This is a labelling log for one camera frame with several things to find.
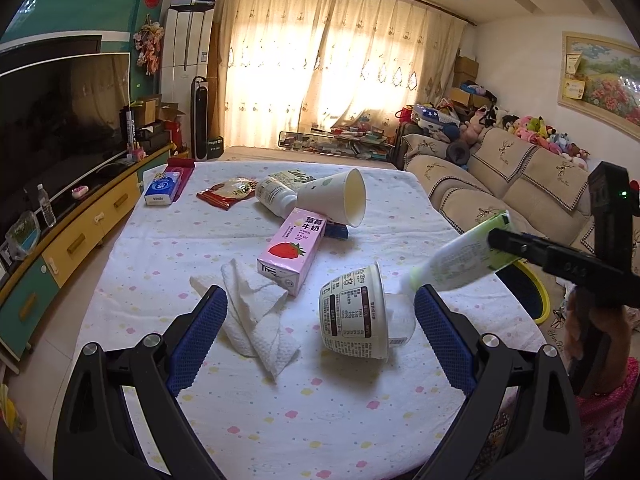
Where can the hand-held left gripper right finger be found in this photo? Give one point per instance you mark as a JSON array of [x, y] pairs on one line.
[[440, 330]]

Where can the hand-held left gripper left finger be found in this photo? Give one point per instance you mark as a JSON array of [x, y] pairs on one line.
[[200, 330]]

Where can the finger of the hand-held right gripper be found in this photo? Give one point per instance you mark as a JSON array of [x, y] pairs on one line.
[[520, 249]]

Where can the yellow rimmed trash bin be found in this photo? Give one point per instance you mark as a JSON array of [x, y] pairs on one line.
[[542, 300]]

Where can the green and white tube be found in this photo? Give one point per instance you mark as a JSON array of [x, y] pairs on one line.
[[460, 260]]

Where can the white pill bottle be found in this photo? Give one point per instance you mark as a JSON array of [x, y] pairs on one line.
[[272, 195]]

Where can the person's right hand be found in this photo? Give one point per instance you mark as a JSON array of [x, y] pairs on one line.
[[615, 330]]

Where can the white paper towel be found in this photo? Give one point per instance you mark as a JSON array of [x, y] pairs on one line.
[[250, 320]]

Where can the beige sofa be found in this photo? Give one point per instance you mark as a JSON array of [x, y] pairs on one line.
[[525, 180]]

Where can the white dotted tablecloth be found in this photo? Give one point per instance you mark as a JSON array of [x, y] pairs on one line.
[[150, 270]]

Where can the white printed plastic cup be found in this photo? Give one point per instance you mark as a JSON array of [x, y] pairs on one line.
[[350, 310]]

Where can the dark grey round cushion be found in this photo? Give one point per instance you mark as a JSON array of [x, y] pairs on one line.
[[458, 152]]

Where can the row of plush toys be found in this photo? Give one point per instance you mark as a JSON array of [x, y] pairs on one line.
[[530, 130]]

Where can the pink strawberry milk carton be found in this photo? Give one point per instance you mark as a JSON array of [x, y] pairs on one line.
[[292, 250]]

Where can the yellow certificate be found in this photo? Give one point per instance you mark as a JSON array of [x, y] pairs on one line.
[[574, 63], [574, 88]]

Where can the red snack packet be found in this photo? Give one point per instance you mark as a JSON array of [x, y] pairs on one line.
[[227, 192]]

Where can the small blue box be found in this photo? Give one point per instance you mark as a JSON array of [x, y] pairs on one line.
[[337, 231]]

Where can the framed flower painting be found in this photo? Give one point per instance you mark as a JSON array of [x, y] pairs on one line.
[[610, 75]]

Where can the blue tissue pack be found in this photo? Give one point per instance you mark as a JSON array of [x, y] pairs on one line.
[[162, 187]]

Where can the yellow and green TV cabinet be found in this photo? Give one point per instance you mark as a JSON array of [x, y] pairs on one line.
[[85, 230]]

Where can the blue starred bag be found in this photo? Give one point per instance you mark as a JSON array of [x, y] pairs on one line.
[[425, 116]]

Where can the white paper cup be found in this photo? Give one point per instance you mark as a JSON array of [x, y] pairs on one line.
[[325, 195]]

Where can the stack of cardboard boxes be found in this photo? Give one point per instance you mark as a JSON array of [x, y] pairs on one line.
[[465, 80]]

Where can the pale green packet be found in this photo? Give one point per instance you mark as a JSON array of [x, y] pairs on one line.
[[292, 176]]

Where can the pink dish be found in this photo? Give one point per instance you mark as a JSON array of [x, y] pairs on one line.
[[80, 192]]

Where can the clear water bottle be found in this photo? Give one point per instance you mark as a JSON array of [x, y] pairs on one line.
[[46, 210]]

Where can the glass bowl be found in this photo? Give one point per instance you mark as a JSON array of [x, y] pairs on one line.
[[22, 237]]

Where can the beige floral mattress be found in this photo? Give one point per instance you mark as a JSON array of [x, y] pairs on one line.
[[300, 156]]

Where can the black tower fan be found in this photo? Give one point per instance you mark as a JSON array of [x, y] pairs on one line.
[[199, 120]]

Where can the low shelf of books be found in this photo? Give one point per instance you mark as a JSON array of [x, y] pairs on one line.
[[340, 140]]

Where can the open cardboard box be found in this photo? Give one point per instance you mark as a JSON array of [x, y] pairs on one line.
[[155, 107]]

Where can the black television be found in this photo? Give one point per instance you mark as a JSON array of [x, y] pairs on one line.
[[50, 120]]

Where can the white standing air conditioner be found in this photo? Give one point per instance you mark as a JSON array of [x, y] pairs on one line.
[[187, 45]]

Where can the cream patterned curtain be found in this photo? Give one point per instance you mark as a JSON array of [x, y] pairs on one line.
[[300, 60]]

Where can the hanging flower decoration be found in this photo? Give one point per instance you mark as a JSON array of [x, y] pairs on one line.
[[149, 45]]

